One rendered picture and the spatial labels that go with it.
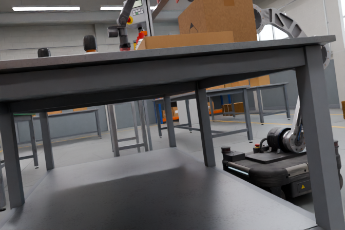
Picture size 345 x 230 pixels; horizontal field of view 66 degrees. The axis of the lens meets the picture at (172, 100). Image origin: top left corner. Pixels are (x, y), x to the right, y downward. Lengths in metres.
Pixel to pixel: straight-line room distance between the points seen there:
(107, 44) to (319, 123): 8.91
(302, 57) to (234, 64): 0.24
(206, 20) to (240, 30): 0.16
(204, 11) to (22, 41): 8.89
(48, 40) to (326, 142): 9.23
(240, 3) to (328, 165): 0.72
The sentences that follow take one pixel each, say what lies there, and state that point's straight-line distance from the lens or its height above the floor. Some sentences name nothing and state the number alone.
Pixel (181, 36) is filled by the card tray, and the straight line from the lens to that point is 0.74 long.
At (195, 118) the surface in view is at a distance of 7.31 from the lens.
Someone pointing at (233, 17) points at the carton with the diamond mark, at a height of 1.01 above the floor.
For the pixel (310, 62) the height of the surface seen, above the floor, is 0.76.
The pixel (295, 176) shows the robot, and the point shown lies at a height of 0.19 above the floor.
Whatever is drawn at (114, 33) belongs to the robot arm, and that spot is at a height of 1.18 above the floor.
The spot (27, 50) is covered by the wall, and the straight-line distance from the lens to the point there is 9.70.
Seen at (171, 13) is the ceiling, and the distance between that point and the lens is 9.22.
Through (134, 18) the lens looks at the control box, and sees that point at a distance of 2.03.
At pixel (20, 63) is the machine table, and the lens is 0.69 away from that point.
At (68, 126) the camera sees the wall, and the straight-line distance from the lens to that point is 9.36.
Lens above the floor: 0.69
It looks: level
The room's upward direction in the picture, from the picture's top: 8 degrees counter-clockwise
